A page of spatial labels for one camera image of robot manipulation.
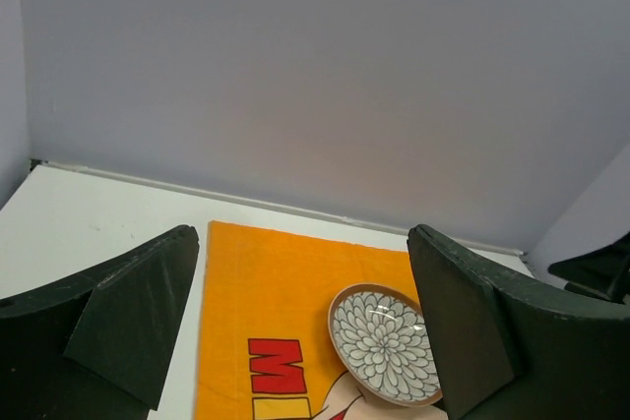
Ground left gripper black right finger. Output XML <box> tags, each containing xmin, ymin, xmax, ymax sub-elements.
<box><xmin>408</xmin><ymin>224</ymin><xmax>629</xmax><ymax>419</ymax></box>

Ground orange cartoon mouse cloth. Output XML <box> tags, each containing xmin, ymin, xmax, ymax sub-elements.
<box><xmin>195</xmin><ymin>221</ymin><xmax>444</xmax><ymax>419</ymax></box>

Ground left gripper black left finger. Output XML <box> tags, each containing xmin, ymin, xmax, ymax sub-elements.
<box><xmin>1</xmin><ymin>225</ymin><xmax>199</xmax><ymax>419</ymax></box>

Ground floral patterned ceramic plate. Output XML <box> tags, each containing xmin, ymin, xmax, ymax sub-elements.
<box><xmin>328</xmin><ymin>283</ymin><xmax>442</xmax><ymax>407</ymax></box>

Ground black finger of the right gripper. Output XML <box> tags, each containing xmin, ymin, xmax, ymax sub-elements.
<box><xmin>548</xmin><ymin>234</ymin><xmax>629</xmax><ymax>303</ymax></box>

